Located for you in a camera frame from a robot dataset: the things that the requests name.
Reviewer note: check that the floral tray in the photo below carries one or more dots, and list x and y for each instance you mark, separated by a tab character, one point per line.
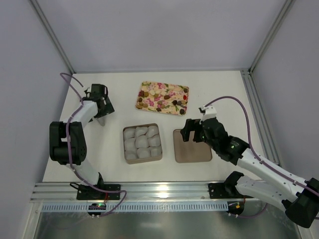
162	98

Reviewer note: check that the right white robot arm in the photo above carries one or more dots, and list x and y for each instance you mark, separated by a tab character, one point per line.
297	197

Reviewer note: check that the left aluminium frame post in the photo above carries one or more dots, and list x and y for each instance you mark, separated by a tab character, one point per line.
49	30

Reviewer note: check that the aluminium front rail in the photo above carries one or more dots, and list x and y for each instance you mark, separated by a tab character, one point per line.
134	191

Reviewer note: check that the right aluminium frame rail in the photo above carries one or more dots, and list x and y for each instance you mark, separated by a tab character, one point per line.
263	128

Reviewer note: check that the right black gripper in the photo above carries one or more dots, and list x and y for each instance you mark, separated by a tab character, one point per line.
195	131

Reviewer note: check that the gold tin lid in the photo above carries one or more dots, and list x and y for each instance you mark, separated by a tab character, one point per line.
190	151

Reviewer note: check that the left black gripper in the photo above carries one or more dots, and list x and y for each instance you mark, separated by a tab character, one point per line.
106	108

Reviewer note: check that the metal tongs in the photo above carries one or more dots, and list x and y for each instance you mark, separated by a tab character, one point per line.
101	120

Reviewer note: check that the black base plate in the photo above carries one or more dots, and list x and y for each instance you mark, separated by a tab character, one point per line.
88	193
223	191

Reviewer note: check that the gold tin box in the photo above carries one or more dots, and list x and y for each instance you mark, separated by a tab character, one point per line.
142	143

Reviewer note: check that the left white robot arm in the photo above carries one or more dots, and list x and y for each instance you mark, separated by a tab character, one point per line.
67	144

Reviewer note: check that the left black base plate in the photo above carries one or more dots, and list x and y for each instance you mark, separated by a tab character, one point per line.
88	193

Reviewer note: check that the slotted cable duct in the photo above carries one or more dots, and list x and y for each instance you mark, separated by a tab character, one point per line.
125	207

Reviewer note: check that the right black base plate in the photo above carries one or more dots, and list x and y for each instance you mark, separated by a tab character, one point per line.
223	191

